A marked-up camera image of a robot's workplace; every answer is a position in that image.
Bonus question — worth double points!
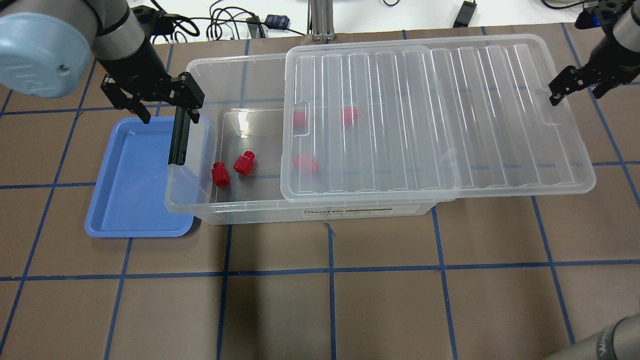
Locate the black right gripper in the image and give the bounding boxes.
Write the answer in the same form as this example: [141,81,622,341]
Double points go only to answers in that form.
[548,48,640,106]

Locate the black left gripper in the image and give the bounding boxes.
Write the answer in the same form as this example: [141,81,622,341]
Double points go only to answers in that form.
[100,71,205,125]

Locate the red block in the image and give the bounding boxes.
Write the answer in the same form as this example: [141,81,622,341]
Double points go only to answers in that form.
[293,153,320,174]
[233,150,255,177]
[340,107,359,127]
[292,110,307,133]
[211,161,231,188]

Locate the clear plastic box lid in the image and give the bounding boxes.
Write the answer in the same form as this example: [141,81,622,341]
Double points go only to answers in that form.
[279,33,596,205]

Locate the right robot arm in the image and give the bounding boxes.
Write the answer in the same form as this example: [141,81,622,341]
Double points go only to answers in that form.
[548,0,640,106]

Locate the clear plastic storage box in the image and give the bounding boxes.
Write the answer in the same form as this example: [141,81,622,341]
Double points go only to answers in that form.
[166,45,469,224]

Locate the blue plastic tray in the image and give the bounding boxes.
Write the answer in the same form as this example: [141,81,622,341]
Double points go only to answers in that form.
[84,116,209,239]

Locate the black power adapter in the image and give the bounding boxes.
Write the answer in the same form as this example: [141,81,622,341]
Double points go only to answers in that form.
[452,0,477,28]

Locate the aluminium frame post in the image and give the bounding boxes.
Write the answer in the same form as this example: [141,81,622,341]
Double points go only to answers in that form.
[307,0,336,42]

